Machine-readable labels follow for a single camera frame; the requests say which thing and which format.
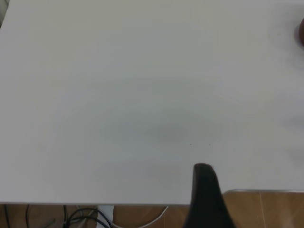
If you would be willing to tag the red ceramic mug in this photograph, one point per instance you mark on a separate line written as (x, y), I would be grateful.
(301, 33)

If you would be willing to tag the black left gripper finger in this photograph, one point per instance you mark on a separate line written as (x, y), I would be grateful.
(206, 202)

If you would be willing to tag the white table leg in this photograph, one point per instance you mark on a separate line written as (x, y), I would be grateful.
(105, 216)

